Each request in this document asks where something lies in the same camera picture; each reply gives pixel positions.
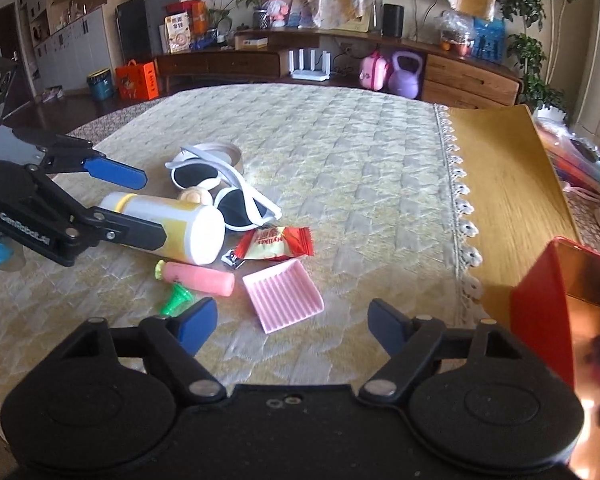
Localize printed snack box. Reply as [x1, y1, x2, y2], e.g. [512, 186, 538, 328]
[163, 12, 191, 55]

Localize wooden tv cabinet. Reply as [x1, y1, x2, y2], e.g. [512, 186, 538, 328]
[154, 26, 524, 111]

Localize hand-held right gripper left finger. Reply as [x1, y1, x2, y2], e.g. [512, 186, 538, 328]
[55, 297, 226, 403]

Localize pink tube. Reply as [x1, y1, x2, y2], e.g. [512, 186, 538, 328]
[155, 260, 236, 299]

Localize black speaker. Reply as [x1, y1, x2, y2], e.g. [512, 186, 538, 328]
[382, 4, 405, 39]

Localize blue box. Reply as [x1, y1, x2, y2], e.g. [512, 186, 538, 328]
[472, 16, 507, 59]

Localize tall green potted tree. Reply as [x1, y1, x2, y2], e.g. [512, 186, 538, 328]
[499, 0, 597, 122]

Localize pink ribbed soap dish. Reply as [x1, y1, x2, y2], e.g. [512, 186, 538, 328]
[242, 258, 326, 335]

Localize orange gift bag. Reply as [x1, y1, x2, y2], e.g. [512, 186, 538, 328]
[115, 59, 160, 100]

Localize white sunglasses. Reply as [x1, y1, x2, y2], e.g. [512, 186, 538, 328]
[164, 145, 283, 233]

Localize white tape roll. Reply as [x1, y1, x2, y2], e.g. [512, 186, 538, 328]
[194, 142, 244, 172]

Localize purple kettlebell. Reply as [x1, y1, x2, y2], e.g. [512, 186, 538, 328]
[387, 50, 424, 100]

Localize red snack packet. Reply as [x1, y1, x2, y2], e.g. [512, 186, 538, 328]
[234, 226, 314, 261]

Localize pink toy backpack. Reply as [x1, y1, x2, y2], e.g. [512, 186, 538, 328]
[358, 52, 392, 92]

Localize stack of colourful folders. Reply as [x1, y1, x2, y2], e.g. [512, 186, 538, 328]
[534, 119, 600, 197]

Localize teal bucket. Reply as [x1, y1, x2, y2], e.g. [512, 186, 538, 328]
[86, 68, 115, 101]

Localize red gift box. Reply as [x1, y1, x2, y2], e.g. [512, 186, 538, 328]
[167, 0, 207, 37]

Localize green plastic cone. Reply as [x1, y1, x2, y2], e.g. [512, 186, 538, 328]
[160, 282, 197, 318]

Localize clear plastic bag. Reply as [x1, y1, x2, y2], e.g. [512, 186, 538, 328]
[436, 10, 477, 57]

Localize red tin box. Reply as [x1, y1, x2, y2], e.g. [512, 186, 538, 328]
[510, 237, 600, 480]

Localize yellow and white bottle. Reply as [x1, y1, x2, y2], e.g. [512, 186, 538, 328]
[99, 192, 226, 266]

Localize flat cardboard box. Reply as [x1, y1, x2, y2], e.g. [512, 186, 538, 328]
[234, 35, 270, 51]

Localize pink plush doll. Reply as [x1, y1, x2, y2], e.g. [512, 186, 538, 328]
[259, 0, 295, 29]

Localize cream quilted tablecloth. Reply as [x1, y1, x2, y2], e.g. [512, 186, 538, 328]
[0, 82, 483, 411]

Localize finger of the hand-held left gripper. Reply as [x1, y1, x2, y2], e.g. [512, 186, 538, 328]
[12, 127, 148, 192]
[67, 207, 166, 257]

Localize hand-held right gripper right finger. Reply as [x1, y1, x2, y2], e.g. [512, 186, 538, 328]
[359, 299, 536, 406]

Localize black mini fridge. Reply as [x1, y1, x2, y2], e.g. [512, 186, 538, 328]
[116, 0, 179, 62]

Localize white router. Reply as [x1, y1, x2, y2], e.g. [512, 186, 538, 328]
[287, 48, 332, 81]

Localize white floor cabinet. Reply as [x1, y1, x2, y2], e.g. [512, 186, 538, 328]
[31, 6, 112, 93]

